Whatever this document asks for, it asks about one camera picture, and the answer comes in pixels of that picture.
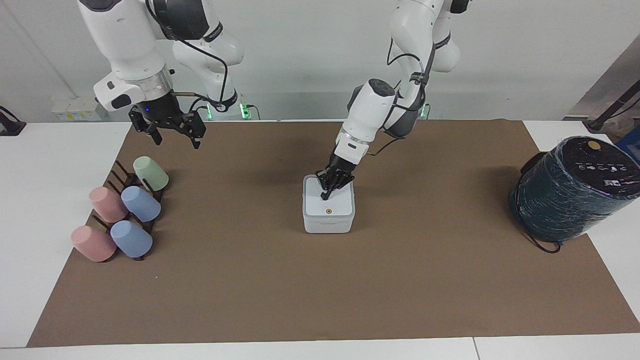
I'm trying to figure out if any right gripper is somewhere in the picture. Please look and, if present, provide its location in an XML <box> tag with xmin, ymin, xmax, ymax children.
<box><xmin>128</xmin><ymin>91</ymin><xmax>207</xmax><ymax>150</ymax></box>

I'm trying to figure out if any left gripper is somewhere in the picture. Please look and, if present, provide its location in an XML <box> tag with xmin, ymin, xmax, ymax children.
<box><xmin>315</xmin><ymin>153</ymin><xmax>357</xmax><ymax>201</ymax></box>

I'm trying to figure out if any white square trash can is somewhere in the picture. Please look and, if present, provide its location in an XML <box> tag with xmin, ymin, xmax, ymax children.
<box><xmin>302</xmin><ymin>174</ymin><xmax>357</xmax><ymax>234</ymax></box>

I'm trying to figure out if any green plastic cup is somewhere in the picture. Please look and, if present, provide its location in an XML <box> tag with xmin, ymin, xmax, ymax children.
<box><xmin>133</xmin><ymin>156</ymin><xmax>170</xmax><ymax>192</ymax></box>

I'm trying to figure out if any dark brown cup rack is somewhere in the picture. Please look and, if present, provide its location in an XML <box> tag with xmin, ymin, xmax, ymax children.
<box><xmin>91</xmin><ymin>160</ymin><xmax>168</xmax><ymax>262</ymax></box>

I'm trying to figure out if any blue plastic cup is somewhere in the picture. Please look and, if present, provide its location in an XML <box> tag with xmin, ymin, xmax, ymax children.
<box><xmin>121</xmin><ymin>186</ymin><xmax>162</xmax><ymax>223</ymax></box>
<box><xmin>110</xmin><ymin>220</ymin><xmax>153</xmax><ymax>259</ymax></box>

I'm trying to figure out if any white power strip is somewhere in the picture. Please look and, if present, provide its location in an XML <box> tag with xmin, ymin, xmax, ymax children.
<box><xmin>52</xmin><ymin>97</ymin><xmax>109</xmax><ymax>123</ymax></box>

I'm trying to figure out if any pink plastic cup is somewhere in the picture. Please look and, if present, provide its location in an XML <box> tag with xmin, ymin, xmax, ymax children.
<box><xmin>70</xmin><ymin>225</ymin><xmax>117</xmax><ymax>263</ymax></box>
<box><xmin>89</xmin><ymin>186</ymin><xmax>129</xmax><ymax>223</ymax></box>

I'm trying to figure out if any black stand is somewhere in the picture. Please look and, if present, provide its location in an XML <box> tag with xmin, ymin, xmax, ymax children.
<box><xmin>0</xmin><ymin>106</ymin><xmax>27</xmax><ymax>137</ymax></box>
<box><xmin>582</xmin><ymin>80</ymin><xmax>640</xmax><ymax>132</ymax></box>

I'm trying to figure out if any dark wrapped cylindrical appliance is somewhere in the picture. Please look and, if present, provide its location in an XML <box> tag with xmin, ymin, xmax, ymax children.
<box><xmin>508</xmin><ymin>136</ymin><xmax>640</xmax><ymax>244</ymax></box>

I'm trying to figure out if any black cable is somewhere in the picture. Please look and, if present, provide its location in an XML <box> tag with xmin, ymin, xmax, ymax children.
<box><xmin>367</xmin><ymin>30</ymin><xmax>437</xmax><ymax>157</ymax></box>
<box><xmin>520</xmin><ymin>220</ymin><xmax>564</xmax><ymax>254</ymax></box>
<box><xmin>145</xmin><ymin>0</ymin><xmax>230</xmax><ymax>113</ymax></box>

